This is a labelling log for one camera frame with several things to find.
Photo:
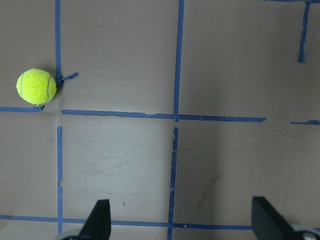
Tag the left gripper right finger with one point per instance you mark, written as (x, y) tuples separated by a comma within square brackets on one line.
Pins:
[(268, 224)]

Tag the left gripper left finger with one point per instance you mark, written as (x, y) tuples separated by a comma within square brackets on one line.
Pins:
[(98, 224)]

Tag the tennis ball near tape scrap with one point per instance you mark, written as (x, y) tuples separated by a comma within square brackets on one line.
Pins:
[(36, 86)]

